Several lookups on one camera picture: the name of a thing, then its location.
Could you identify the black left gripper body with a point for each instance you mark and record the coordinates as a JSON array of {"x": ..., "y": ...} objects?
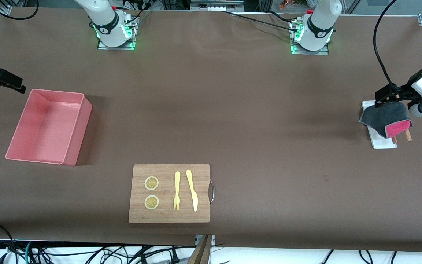
[{"x": 406, "y": 90}]

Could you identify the grey and pink cloth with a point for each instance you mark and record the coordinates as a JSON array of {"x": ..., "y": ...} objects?
[{"x": 383, "y": 117}]

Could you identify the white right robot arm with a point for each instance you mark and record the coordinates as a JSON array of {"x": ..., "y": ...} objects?
[{"x": 104, "y": 22}]

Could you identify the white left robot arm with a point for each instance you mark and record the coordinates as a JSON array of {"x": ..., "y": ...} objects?
[{"x": 321, "y": 22}]

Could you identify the white rectangular tray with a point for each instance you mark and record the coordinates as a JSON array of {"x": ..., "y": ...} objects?
[{"x": 383, "y": 143}]

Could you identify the pink plastic bin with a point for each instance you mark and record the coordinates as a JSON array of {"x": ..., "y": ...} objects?
[{"x": 46, "y": 128}]

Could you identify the orange background item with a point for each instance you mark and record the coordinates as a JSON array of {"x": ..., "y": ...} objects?
[{"x": 286, "y": 4}]

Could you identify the lemon slice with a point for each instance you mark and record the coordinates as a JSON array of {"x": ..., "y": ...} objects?
[
  {"x": 151, "y": 202},
  {"x": 151, "y": 183}
]

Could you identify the yellow plastic fork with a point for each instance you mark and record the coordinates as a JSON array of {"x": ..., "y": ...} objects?
[{"x": 177, "y": 183}]

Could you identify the white power strip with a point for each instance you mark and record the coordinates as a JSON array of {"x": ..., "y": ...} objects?
[{"x": 216, "y": 7}]

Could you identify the wooden cutting board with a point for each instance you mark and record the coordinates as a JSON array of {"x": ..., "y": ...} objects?
[{"x": 167, "y": 216}]

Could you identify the yellow plastic knife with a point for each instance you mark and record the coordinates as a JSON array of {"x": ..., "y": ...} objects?
[{"x": 192, "y": 190}]

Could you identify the black power plug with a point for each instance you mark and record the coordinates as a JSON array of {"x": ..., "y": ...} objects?
[{"x": 174, "y": 257}]

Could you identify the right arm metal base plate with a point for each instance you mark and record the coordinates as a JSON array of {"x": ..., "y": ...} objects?
[{"x": 130, "y": 46}]

